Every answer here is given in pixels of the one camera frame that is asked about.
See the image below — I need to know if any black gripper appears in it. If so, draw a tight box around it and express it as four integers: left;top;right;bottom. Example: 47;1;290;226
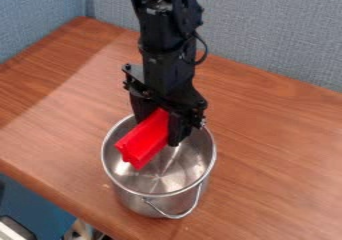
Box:
123;45;207;147

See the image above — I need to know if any red rectangular block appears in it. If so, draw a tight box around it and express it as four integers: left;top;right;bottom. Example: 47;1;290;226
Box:
115;108;169;170

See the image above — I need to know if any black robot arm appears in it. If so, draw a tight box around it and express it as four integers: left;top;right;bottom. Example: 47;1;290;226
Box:
123;0;207;146

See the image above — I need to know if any grey box under table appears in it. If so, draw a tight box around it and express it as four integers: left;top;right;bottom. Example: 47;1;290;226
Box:
0;216;36;240

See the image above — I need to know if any metal pot with handle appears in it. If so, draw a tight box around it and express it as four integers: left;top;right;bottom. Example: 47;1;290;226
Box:
102;115;217;219

